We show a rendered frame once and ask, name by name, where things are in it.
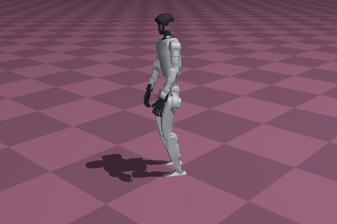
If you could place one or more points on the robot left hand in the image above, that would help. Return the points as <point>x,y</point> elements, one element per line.
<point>159,105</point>

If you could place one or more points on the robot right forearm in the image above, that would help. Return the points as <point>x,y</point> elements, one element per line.
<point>154,77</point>

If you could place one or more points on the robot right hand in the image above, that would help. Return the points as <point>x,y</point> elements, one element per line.
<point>147,95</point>

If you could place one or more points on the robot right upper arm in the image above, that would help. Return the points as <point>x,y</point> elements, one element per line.
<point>157,62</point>

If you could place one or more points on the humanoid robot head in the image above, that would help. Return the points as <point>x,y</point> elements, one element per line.
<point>164,20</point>

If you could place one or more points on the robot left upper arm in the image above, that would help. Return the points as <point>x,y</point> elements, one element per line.
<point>175,48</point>

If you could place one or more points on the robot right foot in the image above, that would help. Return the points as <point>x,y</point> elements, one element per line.
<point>170,163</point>

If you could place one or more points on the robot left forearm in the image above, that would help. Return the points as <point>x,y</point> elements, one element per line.
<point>170,80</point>

